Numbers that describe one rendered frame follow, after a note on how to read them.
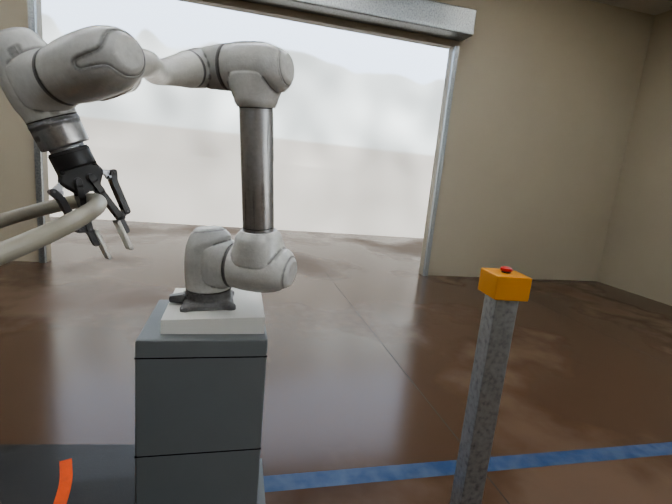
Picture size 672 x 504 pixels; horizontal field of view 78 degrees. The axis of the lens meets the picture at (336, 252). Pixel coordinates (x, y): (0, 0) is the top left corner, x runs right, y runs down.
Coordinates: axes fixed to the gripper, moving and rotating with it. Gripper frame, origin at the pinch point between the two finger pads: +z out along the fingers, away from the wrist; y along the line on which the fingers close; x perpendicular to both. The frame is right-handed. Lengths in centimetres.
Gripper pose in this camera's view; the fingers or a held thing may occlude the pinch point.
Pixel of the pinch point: (113, 240)
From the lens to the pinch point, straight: 102.4
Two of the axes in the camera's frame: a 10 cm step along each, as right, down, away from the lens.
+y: -6.4, 4.4, -6.2
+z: 2.4, 8.9, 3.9
